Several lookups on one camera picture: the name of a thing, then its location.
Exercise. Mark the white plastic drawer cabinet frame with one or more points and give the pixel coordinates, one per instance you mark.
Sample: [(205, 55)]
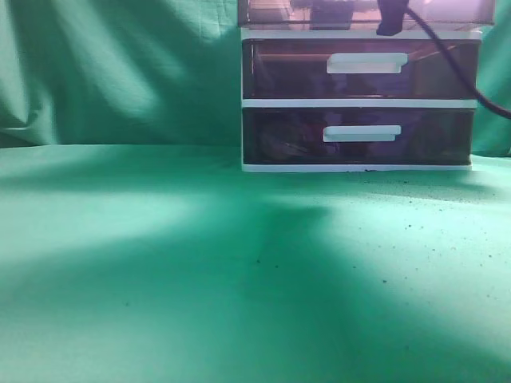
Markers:
[(460, 49)]

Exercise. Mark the translucent purple drawer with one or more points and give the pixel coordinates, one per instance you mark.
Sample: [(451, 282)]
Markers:
[(356, 15), (348, 69), (390, 136)]

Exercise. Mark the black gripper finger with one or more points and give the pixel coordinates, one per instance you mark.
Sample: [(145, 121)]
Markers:
[(392, 14)]

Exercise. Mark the green cloth backdrop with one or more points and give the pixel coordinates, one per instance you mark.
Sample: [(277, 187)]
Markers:
[(135, 249)]

